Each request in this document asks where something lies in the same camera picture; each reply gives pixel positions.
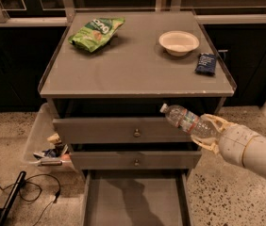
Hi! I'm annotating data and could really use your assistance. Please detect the brass drawer knob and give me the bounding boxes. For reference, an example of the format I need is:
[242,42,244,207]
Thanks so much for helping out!
[134,159,140,167]
[133,128,141,137]

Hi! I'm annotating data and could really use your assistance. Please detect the brass top drawer knob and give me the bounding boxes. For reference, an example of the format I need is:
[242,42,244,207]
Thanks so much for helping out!
[133,128,141,137]

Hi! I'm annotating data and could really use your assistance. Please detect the brass middle drawer knob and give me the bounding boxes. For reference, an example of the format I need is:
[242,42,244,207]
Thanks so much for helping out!
[134,159,140,167]

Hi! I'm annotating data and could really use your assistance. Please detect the grey top drawer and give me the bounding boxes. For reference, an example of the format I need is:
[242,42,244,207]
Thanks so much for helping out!
[53,117,191,144]

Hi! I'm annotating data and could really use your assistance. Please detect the white paper bowl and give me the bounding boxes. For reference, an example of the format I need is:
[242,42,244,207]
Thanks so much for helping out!
[158,31,200,57]

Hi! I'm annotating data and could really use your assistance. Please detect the grey drawer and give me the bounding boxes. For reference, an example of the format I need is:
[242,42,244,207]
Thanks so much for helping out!
[53,117,191,144]
[71,151,201,170]
[81,169,194,226]

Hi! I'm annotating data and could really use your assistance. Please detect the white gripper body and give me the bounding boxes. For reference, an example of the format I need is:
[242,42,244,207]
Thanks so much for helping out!
[218,124,258,168]

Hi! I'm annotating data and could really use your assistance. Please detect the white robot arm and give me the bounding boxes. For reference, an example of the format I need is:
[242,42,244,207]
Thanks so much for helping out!
[191,114,266,179]

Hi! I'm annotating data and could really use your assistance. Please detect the grey drawer cabinet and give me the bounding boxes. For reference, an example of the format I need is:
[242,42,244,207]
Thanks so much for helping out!
[37,10,237,226]

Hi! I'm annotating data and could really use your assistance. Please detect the grey middle drawer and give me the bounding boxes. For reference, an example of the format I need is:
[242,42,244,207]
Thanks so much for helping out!
[71,151,201,170]

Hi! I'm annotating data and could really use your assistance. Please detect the dark blue snack packet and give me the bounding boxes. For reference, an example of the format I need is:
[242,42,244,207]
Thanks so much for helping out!
[195,53,217,76]

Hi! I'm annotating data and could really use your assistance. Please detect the clear plastic water bottle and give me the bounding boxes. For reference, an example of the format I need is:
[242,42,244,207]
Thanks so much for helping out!
[160,104,220,139]

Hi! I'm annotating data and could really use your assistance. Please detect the black cable on floor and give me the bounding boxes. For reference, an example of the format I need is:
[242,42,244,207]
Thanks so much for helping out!
[0,164,62,226]

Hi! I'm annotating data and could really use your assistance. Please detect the grey bottom drawer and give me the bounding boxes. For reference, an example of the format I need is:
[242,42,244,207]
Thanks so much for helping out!
[81,169,194,226]

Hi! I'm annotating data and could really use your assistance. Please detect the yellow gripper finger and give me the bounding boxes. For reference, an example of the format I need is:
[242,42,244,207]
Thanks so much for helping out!
[201,114,233,133]
[191,135,220,154]

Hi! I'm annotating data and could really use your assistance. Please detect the black flat device on floor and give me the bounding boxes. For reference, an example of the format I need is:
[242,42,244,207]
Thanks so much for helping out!
[0,171,26,226]

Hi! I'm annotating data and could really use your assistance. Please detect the green chip bag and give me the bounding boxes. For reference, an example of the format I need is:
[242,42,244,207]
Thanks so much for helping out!
[68,17,125,53]

